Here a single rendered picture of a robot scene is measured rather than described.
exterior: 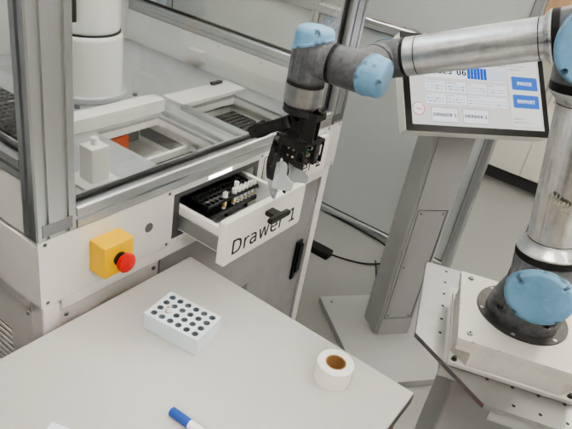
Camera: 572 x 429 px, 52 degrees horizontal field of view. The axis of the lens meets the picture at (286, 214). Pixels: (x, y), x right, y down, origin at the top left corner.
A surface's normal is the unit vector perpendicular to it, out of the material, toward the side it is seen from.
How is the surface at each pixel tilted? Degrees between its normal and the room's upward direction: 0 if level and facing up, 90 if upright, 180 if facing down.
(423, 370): 3
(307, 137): 90
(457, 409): 90
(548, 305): 97
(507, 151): 90
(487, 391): 0
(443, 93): 50
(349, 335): 5
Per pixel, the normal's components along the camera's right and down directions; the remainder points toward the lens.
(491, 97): 0.29, -0.15
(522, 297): -0.47, 0.49
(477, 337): 0.16, -0.85
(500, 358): -0.29, 0.44
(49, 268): 0.80, 0.41
